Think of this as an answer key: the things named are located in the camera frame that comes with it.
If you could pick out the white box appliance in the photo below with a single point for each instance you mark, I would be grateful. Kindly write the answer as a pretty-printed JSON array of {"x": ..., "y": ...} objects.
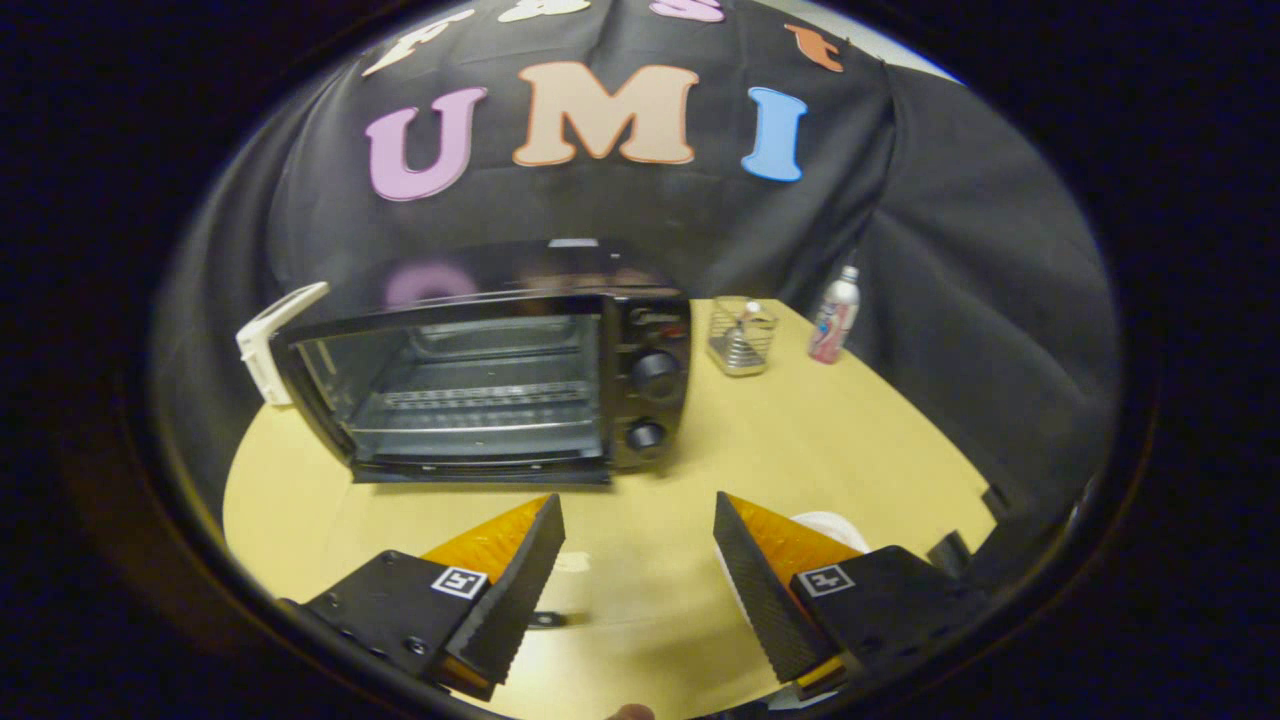
[{"x": 262, "y": 350}]

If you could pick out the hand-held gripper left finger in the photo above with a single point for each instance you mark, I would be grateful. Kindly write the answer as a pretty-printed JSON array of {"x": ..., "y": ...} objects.
[{"x": 520, "y": 590}]

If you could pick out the black backdrop cloth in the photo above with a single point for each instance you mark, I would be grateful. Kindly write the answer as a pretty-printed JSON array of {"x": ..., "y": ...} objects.
[{"x": 950, "y": 250}]

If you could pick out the small shaker with pale cap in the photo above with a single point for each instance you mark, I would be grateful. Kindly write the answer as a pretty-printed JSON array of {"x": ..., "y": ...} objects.
[{"x": 752, "y": 312}]

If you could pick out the silver spray bottle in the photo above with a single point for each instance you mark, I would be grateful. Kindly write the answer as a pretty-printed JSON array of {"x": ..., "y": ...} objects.
[{"x": 834, "y": 320}]

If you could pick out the black toaster oven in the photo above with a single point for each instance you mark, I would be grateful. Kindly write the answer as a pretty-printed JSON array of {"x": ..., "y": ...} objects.
[{"x": 655, "y": 375}]

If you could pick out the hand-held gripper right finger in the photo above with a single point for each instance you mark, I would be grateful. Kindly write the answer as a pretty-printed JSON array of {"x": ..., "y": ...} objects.
[{"x": 760, "y": 590}]

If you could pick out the white square plate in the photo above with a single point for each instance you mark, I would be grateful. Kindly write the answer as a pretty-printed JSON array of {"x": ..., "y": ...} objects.
[{"x": 830, "y": 528}]

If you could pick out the black chair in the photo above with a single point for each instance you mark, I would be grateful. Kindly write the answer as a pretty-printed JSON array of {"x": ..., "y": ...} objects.
[{"x": 950, "y": 552}]

